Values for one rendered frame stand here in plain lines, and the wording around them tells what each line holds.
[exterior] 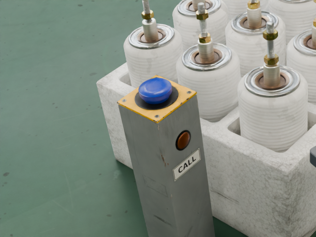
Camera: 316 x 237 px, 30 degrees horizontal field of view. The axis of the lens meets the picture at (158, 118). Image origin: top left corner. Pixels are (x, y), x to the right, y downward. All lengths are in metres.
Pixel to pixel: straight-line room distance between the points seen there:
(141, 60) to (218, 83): 0.14
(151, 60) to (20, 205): 0.36
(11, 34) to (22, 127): 0.44
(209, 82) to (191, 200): 0.18
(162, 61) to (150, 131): 0.26
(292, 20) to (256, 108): 0.26
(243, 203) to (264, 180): 0.08
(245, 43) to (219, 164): 0.20
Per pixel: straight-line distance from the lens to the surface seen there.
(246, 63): 0.95
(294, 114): 0.82
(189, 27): 1.01
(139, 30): 0.99
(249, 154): 0.82
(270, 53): 0.80
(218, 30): 1.02
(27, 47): 1.56
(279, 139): 0.83
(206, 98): 0.88
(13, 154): 1.21
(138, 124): 0.71
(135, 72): 0.96
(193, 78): 0.86
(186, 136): 0.72
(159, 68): 0.94
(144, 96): 0.69
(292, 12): 1.02
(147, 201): 0.81
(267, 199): 0.85
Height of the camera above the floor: 0.72
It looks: 37 degrees down
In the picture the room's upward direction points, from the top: 10 degrees counter-clockwise
